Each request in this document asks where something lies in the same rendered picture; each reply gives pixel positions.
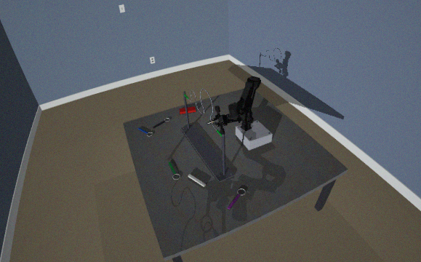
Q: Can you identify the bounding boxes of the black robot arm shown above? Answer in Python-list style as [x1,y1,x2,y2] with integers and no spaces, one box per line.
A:
[218,76,261,131]

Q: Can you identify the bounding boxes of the white flat bar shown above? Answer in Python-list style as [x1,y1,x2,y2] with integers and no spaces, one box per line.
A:
[188,174,206,187]

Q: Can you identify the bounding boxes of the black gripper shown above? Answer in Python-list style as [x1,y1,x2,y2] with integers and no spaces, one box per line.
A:
[210,106,231,134]

